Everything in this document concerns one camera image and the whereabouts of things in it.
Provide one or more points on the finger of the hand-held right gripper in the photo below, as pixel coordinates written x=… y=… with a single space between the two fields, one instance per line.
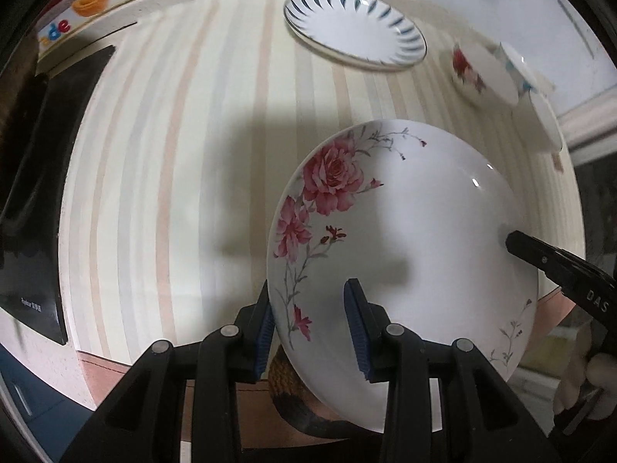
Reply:
x=544 y=258

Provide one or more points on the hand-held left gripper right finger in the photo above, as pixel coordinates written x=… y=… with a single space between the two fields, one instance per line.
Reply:
x=356 y=328

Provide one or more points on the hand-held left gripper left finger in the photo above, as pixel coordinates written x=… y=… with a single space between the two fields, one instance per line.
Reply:
x=262 y=328

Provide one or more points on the white rose-print plate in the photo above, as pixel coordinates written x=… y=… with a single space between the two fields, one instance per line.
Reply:
x=424 y=202

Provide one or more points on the plain white bowl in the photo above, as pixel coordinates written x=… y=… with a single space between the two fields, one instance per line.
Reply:
x=542 y=115

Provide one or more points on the white bowl blue print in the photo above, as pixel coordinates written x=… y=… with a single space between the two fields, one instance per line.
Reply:
x=518 y=65

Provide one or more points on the white blue-striped plate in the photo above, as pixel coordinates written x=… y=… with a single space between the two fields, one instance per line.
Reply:
x=352 y=29

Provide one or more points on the person's right hand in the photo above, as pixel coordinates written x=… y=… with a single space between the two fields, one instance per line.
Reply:
x=602 y=371

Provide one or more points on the striped tablecloth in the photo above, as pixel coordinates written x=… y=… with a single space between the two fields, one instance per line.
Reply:
x=193 y=154

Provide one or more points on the black flat panel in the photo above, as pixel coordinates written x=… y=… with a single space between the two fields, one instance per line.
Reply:
x=43 y=178

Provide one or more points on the wall poster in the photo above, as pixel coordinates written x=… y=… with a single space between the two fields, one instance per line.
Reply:
x=91 y=2

